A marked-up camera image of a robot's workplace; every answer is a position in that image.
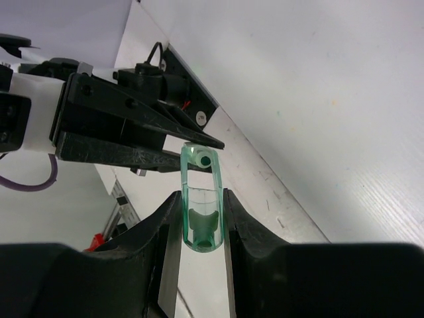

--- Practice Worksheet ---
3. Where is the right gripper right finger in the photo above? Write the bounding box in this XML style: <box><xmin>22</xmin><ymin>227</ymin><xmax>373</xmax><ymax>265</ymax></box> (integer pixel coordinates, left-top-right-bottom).
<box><xmin>223</xmin><ymin>189</ymin><xmax>423</xmax><ymax>317</ymax></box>

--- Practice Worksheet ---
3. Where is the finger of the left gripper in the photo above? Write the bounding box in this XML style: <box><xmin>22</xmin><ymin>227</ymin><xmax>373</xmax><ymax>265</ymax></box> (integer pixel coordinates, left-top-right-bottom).
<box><xmin>66</xmin><ymin>73</ymin><xmax>225</xmax><ymax>149</ymax></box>

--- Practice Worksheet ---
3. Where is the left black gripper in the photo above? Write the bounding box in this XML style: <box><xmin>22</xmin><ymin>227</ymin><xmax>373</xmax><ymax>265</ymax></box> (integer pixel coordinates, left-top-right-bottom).
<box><xmin>1</xmin><ymin>63</ymin><xmax>180</xmax><ymax>172</ymax></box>

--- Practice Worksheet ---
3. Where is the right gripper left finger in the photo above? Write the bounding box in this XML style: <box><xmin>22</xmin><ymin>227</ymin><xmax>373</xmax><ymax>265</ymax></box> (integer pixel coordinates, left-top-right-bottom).
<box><xmin>1</xmin><ymin>191</ymin><xmax>182</xmax><ymax>317</ymax></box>

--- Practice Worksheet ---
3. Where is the green correction tape pen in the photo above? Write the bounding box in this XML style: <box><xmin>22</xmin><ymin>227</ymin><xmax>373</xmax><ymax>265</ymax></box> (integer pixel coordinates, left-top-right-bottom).
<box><xmin>180</xmin><ymin>142</ymin><xmax>224</xmax><ymax>253</ymax></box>

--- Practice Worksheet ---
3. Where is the aluminium rail right edge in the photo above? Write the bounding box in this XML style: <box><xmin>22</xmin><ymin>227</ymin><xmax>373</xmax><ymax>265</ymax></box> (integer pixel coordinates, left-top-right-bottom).
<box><xmin>102</xmin><ymin>180</ymin><xmax>140</xmax><ymax>242</ymax></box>

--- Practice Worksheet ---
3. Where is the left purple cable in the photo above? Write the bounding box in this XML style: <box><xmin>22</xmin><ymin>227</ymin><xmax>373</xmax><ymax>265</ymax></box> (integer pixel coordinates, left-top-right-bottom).
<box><xmin>0</xmin><ymin>154</ymin><xmax>59</xmax><ymax>193</ymax></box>

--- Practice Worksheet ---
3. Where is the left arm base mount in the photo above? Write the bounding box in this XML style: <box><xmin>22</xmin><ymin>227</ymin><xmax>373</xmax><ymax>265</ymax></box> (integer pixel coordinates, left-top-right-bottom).
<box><xmin>113</xmin><ymin>42</ymin><xmax>217</xmax><ymax>131</ymax></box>

